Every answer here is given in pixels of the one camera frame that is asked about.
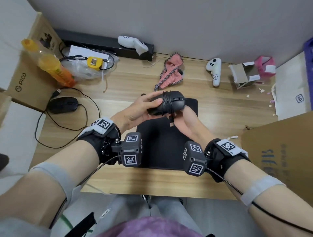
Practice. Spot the person's right hand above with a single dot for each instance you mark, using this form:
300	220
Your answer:
190	124

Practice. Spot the person's left hand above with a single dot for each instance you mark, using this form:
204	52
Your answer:
132	113

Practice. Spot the black mouse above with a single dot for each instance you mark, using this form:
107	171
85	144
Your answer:
62	105
176	100

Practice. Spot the black mouse pad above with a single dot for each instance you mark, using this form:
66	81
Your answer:
161	146

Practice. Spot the pink cleaning cloth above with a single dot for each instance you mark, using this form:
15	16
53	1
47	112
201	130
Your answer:
171	78

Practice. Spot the person's right forearm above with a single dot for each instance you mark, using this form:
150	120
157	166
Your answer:
269	205

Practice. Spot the person's left forearm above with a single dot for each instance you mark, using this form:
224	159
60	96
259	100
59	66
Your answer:
49	185

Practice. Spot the person's purple shirt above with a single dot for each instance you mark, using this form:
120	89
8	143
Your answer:
151	228

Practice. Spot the small white twist tie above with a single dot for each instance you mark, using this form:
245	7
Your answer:
234	137

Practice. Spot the yellow tape measure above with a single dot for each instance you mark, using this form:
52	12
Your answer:
95	63

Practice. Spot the white controller with label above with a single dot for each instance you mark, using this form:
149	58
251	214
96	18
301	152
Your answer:
215	66

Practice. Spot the clear plastic bag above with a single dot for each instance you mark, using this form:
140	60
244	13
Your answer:
78	70

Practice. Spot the small open cardboard box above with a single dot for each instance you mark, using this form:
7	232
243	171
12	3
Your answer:
242	73

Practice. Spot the scattered white crumbs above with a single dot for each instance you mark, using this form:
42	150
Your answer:
261	90

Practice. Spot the long black bar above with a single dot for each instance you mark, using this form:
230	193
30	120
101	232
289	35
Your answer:
97	40

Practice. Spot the white paper sheet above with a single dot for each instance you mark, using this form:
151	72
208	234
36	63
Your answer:
78	51

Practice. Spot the orange juice bottle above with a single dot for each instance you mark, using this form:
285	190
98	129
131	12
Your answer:
56	70

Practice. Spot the cardboard box with dark writing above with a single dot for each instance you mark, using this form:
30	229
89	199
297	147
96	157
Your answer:
281	146

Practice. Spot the pink box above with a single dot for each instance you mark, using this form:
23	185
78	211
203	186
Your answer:
265	64

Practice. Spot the cardboard box with round logo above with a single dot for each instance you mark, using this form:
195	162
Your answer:
29	92

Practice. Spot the white paper bag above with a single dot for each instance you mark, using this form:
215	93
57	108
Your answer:
291	85

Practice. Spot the white board panel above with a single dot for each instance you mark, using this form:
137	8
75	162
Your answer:
17	136

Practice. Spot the large cardboard box red-dotted label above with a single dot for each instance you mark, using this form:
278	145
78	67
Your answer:
5	107

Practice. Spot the blue rack with holes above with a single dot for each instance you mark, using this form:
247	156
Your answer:
309	73

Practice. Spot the black wrist camera with markers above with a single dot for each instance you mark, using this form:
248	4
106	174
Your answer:
132	151
194	158

